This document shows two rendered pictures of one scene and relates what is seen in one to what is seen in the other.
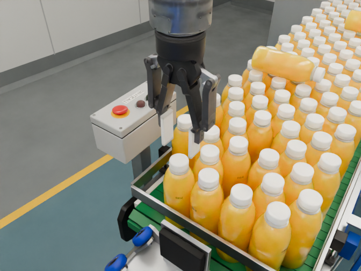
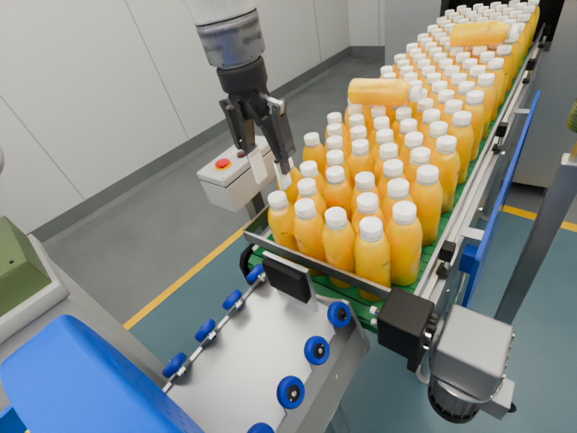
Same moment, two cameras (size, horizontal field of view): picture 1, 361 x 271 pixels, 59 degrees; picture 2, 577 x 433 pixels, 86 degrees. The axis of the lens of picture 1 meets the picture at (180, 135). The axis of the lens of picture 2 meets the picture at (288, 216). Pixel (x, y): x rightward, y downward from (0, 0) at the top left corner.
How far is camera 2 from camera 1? 0.13 m
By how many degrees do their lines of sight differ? 8
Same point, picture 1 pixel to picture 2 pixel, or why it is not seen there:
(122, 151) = (230, 200)
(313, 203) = (406, 212)
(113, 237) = not seen: hidden behind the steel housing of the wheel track
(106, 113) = (210, 168)
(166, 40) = (224, 74)
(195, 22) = (244, 49)
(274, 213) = (366, 228)
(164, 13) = (213, 46)
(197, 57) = (259, 86)
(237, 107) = (335, 141)
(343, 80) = (446, 95)
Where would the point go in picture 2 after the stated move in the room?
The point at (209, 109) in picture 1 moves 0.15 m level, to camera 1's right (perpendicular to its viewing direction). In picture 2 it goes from (283, 136) to (376, 118)
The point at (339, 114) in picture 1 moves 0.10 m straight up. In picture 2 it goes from (439, 127) to (444, 83)
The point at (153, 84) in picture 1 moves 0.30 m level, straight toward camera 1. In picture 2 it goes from (233, 125) to (221, 240)
